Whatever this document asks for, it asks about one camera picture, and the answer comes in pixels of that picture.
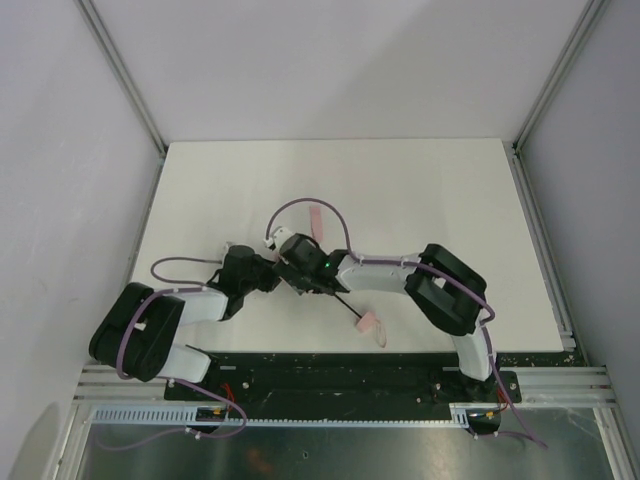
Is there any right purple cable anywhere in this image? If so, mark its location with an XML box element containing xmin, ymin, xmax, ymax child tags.
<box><xmin>263</xmin><ymin>197</ymin><xmax>550</xmax><ymax>449</ymax></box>

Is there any aluminium frame post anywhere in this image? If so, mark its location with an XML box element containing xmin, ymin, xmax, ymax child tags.
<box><xmin>512</xmin><ymin>0</ymin><xmax>611</xmax><ymax>152</ymax></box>
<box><xmin>74</xmin><ymin>0</ymin><xmax>168</xmax><ymax>158</ymax></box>

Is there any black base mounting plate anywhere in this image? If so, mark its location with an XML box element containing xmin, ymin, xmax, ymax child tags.
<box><xmin>164</xmin><ymin>353</ymin><xmax>522</xmax><ymax>420</ymax></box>

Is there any left aluminium frame post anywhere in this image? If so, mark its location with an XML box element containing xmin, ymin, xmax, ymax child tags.
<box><xmin>74</xmin><ymin>0</ymin><xmax>168</xmax><ymax>158</ymax></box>

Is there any right aluminium frame post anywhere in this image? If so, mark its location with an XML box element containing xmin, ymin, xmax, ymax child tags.
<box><xmin>512</xmin><ymin>0</ymin><xmax>611</xmax><ymax>152</ymax></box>

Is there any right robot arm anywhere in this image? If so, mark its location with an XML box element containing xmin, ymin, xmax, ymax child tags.
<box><xmin>265</xmin><ymin>229</ymin><xmax>497</xmax><ymax>383</ymax></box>

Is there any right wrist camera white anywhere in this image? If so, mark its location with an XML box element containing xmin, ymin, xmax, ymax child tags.
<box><xmin>263</xmin><ymin>226</ymin><xmax>294</xmax><ymax>251</ymax></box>

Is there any grey cable duct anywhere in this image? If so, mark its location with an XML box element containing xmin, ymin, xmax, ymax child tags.
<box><xmin>91</xmin><ymin>405</ymin><xmax>498</xmax><ymax>428</ymax></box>

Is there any pink folding umbrella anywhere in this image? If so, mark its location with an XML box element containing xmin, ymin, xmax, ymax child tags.
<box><xmin>272</xmin><ymin>204</ymin><xmax>390</xmax><ymax>350</ymax></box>

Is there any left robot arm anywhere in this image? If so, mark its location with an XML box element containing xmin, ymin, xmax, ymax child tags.
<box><xmin>88</xmin><ymin>245</ymin><xmax>280</xmax><ymax>383</ymax></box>

